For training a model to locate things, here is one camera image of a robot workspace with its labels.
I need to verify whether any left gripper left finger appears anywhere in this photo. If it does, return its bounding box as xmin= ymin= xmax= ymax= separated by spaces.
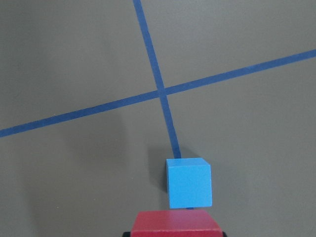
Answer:
xmin=122 ymin=232 xmax=131 ymax=237

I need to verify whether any red block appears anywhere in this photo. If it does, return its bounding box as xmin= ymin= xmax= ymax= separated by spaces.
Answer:
xmin=131 ymin=209 xmax=222 ymax=237

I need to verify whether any blue block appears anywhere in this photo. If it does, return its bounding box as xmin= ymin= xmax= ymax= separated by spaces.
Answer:
xmin=166 ymin=158 xmax=212 ymax=209

